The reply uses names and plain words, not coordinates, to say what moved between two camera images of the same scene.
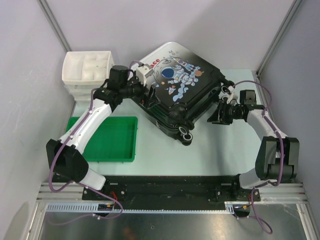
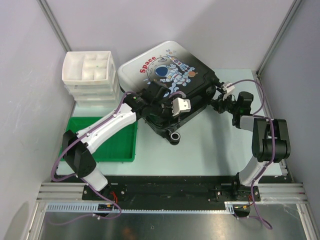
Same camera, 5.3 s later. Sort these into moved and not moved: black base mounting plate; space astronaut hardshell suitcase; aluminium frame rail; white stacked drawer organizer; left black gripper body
Moved: space astronaut hardshell suitcase; left black gripper body
Not moved: white stacked drawer organizer; black base mounting plate; aluminium frame rail
